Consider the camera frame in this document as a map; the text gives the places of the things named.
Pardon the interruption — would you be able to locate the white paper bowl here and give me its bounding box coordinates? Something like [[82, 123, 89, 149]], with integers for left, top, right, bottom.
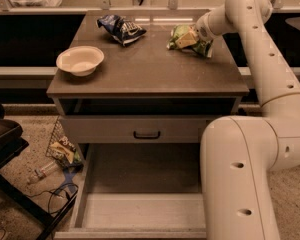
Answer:
[[56, 46, 104, 77]]

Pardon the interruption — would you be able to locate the black drawer handle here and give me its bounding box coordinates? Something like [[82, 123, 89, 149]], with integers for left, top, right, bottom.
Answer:
[[133, 131, 161, 140]]

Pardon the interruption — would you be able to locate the green jalapeno chip bag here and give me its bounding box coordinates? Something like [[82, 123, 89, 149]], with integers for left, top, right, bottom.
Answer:
[[167, 24, 213, 58]]

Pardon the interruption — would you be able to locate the black floor cable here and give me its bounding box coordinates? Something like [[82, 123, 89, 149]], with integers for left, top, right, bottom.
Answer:
[[24, 182, 80, 217]]

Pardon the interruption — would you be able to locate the open grey drawer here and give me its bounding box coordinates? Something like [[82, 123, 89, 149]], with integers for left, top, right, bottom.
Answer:
[[55, 144, 206, 240]]

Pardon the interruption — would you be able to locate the black chair left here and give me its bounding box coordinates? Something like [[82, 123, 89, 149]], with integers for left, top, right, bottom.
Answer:
[[0, 104, 70, 240]]

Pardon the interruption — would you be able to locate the blue chip bag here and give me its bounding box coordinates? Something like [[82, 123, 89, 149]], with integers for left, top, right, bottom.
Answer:
[[96, 15, 146, 46]]

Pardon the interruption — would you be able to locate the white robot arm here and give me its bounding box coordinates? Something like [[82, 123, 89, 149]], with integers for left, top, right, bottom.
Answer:
[[194, 0, 300, 240]]

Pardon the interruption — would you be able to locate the grey drawer cabinet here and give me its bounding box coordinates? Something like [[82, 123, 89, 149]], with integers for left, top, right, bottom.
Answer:
[[46, 9, 250, 240]]

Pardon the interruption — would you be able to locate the clear plastic bottle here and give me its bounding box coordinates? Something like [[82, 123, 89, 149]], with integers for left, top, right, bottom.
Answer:
[[27, 161, 59, 184]]

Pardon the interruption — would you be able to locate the wire basket with snacks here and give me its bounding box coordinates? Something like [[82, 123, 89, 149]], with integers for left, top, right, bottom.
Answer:
[[46, 120, 82, 168]]

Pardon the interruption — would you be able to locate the closed upper drawer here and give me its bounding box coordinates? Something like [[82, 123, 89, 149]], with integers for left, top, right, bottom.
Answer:
[[60, 115, 214, 144]]

